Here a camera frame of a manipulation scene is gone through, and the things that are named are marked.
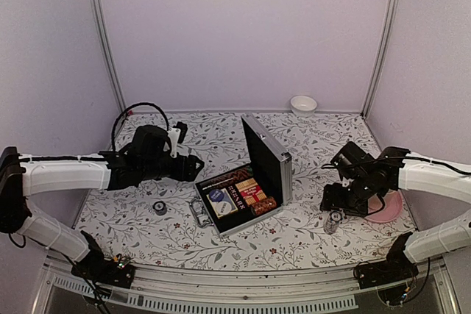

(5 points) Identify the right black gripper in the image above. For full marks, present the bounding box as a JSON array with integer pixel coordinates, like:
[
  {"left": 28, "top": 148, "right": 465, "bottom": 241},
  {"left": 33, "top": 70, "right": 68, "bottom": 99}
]
[{"left": 321, "top": 176, "right": 375, "bottom": 218}]

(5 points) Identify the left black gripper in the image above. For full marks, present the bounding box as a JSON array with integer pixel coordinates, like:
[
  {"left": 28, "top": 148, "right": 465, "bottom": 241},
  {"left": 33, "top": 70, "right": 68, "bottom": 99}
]
[{"left": 140, "top": 154, "right": 205, "bottom": 182}]

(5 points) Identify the clear poker chip tube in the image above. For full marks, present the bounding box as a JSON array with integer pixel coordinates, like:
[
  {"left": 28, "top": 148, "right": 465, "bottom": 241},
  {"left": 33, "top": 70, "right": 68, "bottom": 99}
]
[{"left": 323, "top": 211, "right": 343, "bottom": 235}]

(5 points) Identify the aluminium poker case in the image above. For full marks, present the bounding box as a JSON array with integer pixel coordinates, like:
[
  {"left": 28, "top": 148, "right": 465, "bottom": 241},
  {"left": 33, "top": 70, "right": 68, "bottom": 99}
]
[{"left": 189, "top": 113, "right": 293, "bottom": 238}]

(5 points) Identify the red card deck box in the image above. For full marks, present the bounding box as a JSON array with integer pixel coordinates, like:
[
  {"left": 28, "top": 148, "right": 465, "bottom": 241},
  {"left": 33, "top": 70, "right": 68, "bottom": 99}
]
[{"left": 235, "top": 178, "right": 266, "bottom": 206}]

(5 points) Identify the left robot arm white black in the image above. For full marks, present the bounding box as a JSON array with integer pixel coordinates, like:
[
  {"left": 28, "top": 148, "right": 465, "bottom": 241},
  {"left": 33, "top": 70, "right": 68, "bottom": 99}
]
[{"left": 1, "top": 122, "right": 205, "bottom": 280}]

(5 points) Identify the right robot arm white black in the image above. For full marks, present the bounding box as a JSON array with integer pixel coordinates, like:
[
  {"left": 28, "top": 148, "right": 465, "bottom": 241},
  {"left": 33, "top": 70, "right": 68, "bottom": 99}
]
[{"left": 320, "top": 141, "right": 470, "bottom": 282}]

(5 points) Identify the pink plate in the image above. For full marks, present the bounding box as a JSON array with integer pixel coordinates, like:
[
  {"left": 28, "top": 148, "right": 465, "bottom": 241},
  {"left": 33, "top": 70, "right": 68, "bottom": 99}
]
[{"left": 365, "top": 190, "right": 403, "bottom": 224}]

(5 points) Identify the black tape roll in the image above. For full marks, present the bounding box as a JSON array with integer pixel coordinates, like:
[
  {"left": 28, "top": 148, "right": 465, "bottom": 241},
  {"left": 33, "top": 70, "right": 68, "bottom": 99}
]
[{"left": 152, "top": 201, "right": 167, "bottom": 216}]

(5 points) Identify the blue card deck box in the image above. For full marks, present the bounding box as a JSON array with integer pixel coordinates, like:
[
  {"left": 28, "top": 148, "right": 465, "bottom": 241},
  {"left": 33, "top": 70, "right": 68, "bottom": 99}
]
[{"left": 207, "top": 188, "right": 238, "bottom": 219}]

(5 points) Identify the floral table mat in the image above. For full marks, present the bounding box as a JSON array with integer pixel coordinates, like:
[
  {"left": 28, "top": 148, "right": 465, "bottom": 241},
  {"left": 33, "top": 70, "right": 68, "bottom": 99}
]
[{"left": 76, "top": 113, "right": 414, "bottom": 271}]

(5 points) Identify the white bowl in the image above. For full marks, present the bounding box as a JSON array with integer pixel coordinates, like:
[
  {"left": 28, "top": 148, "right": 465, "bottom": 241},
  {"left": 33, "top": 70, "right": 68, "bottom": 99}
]
[{"left": 290, "top": 96, "right": 317, "bottom": 118}]

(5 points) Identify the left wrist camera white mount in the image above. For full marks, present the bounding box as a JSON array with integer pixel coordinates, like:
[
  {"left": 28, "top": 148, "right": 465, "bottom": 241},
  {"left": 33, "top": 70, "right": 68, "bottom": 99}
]
[{"left": 167, "top": 121, "right": 188, "bottom": 158}]

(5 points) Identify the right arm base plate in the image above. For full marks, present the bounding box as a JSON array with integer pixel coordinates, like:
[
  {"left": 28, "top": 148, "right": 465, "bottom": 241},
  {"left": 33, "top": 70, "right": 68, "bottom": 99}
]
[{"left": 353, "top": 232, "right": 419, "bottom": 289}]

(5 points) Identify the left aluminium frame post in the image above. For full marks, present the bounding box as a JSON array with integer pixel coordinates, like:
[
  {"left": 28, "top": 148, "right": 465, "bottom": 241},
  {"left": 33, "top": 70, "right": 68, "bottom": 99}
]
[{"left": 90, "top": 0, "right": 126, "bottom": 112}]

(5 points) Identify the aluminium frame post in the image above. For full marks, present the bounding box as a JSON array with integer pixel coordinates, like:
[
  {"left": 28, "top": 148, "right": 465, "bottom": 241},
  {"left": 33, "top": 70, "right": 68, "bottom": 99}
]
[
  {"left": 361, "top": 0, "right": 399, "bottom": 120},
  {"left": 90, "top": 0, "right": 126, "bottom": 112}
]

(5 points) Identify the right aluminium frame post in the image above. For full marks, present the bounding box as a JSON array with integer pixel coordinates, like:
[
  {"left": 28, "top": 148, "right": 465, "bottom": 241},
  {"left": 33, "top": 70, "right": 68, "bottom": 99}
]
[{"left": 361, "top": 0, "right": 399, "bottom": 120}]

